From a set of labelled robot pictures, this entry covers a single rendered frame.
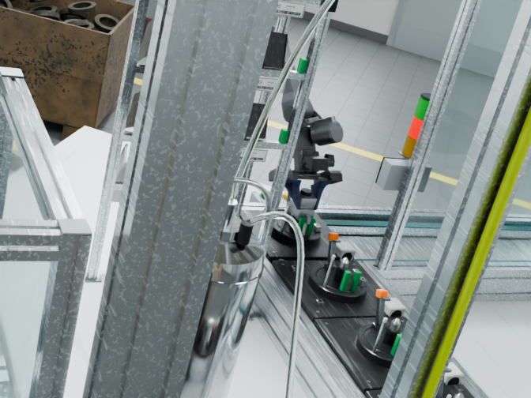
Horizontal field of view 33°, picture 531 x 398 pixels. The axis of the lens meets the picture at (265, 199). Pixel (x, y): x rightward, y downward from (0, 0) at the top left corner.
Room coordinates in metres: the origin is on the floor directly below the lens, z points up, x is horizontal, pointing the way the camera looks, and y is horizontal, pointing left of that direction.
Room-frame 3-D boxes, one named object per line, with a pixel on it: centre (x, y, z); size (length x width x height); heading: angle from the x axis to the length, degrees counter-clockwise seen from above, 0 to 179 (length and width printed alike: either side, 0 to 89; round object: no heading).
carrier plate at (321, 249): (2.11, -0.09, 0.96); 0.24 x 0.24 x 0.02; 29
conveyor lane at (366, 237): (2.23, -0.37, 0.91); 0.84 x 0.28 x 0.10; 119
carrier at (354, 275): (1.89, -0.22, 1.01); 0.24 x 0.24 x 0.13; 29
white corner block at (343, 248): (2.07, -0.23, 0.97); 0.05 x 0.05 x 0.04; 29
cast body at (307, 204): (2.10, -0.10, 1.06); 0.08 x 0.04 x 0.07; 29
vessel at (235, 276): (1.12, 0.05, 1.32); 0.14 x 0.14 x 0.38
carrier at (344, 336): (1.67, -0.34, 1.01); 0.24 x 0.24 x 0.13; 29
